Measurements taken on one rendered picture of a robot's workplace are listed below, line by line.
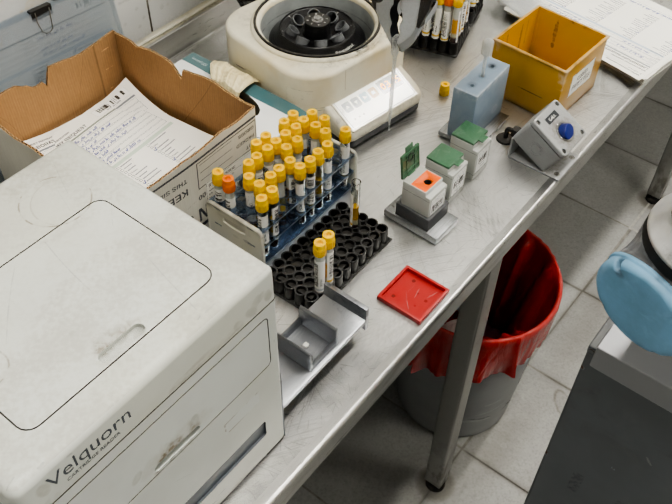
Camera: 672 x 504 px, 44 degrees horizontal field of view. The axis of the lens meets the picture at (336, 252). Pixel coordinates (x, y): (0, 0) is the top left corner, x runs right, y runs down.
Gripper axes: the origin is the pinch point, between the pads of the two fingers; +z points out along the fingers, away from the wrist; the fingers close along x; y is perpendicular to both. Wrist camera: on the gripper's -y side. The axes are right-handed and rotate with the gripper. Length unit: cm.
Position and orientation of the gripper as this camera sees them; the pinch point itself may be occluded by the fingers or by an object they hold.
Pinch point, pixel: (396, 43)
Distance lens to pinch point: 105.7
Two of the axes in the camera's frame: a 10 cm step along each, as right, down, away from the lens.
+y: 6.2, -5.8, 5.3
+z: -0.1, 6.7, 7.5
